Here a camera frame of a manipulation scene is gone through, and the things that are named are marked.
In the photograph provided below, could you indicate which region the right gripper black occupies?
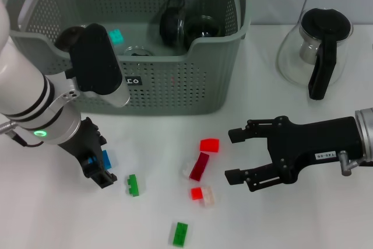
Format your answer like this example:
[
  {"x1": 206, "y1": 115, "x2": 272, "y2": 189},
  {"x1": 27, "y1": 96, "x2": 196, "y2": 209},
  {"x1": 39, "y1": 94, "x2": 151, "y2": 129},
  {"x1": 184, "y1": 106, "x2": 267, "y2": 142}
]
[{"x1": 224, "y1": 116, "x2": 364, "y2": 192}]

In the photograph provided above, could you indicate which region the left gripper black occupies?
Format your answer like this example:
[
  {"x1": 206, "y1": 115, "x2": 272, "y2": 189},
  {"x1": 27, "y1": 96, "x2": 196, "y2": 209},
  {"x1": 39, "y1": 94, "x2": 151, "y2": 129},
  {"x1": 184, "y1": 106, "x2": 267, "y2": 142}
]
[{"x1": 58, "y1": 117, "x2": 118, "y2": 189}]

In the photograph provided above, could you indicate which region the blue square building block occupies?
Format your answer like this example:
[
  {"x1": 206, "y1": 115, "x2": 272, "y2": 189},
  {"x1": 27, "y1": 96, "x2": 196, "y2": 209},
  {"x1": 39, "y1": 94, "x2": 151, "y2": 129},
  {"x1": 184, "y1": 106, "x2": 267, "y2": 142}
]
[{"x1": 87, "y1": 149, "x2": 114, "y2": 171}]

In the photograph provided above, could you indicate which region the small green building block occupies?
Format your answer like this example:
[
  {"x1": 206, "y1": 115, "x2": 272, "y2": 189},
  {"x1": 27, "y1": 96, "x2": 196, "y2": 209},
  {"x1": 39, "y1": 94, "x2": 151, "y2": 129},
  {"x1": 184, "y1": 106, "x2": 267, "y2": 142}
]
[{"x1": 125, "y1": 174, "x2": 140, "y2": 197}]

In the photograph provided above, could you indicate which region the bright red block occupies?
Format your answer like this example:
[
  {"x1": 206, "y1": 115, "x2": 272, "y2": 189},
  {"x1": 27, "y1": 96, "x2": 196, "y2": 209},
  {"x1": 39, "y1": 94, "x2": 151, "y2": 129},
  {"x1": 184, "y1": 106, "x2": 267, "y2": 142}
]
[{"x1": 199, "y1": 137, "x2": 220, "y2": 153}]

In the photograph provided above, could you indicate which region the long dark red block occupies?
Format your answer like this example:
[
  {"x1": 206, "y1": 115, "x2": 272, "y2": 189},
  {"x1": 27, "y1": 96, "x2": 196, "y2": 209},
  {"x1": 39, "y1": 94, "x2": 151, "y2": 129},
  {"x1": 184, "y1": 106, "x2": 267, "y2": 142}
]
[{"x1": 189, "y1": 152, "x2": 210, "y2": 181}]

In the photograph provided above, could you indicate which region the translucent pale building block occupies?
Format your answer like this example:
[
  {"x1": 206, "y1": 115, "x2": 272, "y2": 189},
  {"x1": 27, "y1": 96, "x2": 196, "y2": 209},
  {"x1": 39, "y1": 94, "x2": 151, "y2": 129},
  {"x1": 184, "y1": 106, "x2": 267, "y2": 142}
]
[{"x1": 202, "y1": 186, "x2": 216, "y2": 208}]

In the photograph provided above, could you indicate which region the long green building block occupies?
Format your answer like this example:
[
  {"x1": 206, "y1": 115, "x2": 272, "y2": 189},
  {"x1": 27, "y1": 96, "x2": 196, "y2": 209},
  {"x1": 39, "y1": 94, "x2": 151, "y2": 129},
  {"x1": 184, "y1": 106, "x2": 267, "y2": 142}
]
[{"x1": 172, "y1": 222, "x2": 189, "y2": 247}]

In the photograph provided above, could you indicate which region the glass teacup with black base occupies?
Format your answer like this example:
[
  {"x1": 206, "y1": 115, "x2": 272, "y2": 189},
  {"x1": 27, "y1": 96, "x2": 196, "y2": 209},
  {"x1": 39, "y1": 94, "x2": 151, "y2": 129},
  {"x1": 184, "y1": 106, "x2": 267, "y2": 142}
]
[
  {"x1": 184, "y1": 15, "x2": 221, "y2": 48},
  {"x1": 124, "y1": 45, "x2": 154, "y2": 57},
  {"x1": 159, "y1": 0, "x2": 187, "y2": 47}
]

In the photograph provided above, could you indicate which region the teal square building block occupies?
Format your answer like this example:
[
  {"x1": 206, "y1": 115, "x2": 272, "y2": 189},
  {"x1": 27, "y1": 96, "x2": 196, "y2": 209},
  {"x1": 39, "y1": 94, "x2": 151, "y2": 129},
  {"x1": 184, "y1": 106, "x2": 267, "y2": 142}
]
[{"x1": 108, "y1": 29, "x2": 125, "y2": 46}]

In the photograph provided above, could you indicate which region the grey perforated plastic storage bin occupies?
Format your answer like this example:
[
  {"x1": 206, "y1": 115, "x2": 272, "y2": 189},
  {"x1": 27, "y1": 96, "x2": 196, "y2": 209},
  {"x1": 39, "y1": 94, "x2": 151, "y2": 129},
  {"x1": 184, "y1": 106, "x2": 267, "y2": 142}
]
[{"x1": 0, "y1": 0, "x2": 253, "y2": 115}]

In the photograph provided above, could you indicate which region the glass teapot with black lid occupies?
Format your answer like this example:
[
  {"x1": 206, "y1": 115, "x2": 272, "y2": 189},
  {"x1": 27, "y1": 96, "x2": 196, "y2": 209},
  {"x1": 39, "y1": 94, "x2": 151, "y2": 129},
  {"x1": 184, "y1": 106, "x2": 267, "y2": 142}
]
[{"x1": 276, "y1": 7, "x2": 354, "y2": 100}]

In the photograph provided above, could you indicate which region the dark brown clay teapot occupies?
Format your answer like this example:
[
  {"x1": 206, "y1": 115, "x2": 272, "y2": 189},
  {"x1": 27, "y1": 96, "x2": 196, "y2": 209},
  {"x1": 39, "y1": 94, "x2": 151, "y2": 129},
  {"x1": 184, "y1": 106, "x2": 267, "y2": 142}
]
[{"x1": 55, "y1": 26, "x2": 88, "y2": 52}]

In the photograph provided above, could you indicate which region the right gripper cable with connector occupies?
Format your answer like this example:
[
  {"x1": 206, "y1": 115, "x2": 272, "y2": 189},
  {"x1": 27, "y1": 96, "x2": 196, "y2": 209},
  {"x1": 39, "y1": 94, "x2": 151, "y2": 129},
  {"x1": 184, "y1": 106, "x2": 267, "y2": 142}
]
[{"x1": 339, "y1": 150, "x2": 373, "y2": 177}]

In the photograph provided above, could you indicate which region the gripper cable with connector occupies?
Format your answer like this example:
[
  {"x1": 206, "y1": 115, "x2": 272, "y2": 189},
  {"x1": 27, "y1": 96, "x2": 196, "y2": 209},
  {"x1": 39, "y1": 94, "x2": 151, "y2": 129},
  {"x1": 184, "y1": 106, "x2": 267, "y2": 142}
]
[
  {"x1": 339, "y1": 150, "x2": 373, "y2": 177},
  {"x1": 0, "y1": 120, "x2": 44, "y2": 147}
]

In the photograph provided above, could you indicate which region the left gripper cable with connector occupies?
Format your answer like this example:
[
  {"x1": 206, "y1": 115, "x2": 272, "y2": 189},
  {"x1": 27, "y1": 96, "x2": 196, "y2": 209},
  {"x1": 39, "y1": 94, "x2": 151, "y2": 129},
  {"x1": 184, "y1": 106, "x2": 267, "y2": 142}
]
[{"x1": 0, "y1": 120, "x2": 44, "y2": 147}]

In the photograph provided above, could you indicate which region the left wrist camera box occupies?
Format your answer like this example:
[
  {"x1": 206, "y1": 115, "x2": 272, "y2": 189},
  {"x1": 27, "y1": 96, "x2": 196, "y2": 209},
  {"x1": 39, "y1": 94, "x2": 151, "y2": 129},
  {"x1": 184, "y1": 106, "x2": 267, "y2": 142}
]
[{"x1": 69, "y1": 23, "x2": 131, "y2": 108}]

